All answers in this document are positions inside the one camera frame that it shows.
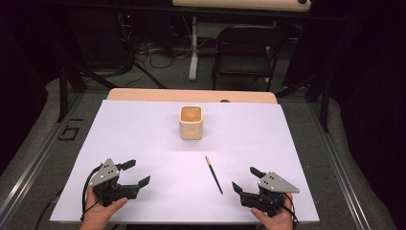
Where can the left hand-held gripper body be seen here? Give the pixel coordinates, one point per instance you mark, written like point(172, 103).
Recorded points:
point(103, 174)

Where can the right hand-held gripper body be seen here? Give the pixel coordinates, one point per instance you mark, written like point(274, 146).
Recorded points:
point(271, 187)

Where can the dark pencil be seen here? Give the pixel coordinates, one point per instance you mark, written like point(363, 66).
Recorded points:
point(214, 175)

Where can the beige square pen holder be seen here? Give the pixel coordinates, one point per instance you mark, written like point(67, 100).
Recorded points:
point(191, 129)

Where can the person's right hand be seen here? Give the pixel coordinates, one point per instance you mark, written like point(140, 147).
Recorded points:
point(276, 220)

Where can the person's left hand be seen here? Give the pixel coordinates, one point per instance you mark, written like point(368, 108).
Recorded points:
point(97, 214)

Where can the white table sheet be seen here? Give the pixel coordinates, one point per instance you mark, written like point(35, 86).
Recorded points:
point(178, 198)

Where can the wooden table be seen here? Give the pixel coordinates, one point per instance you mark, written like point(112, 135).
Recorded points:
point(153, 95)

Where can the dark round table grommet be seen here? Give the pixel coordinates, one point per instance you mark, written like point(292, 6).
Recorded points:
point(225, 101)

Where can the black metal stand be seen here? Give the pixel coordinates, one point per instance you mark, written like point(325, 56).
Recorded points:
point(63, 96)
point(325, 105)

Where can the black folding chair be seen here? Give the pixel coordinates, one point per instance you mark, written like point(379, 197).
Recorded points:
point(242, 65)

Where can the white desk leg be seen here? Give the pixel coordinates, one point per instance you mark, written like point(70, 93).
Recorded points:
point(193, 64)

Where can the beige desk top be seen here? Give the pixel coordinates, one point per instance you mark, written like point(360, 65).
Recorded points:
point(239, 4)

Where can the aluminium floor rail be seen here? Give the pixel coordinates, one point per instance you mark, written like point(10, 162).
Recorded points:
point(35, 163)
point(338, 172)

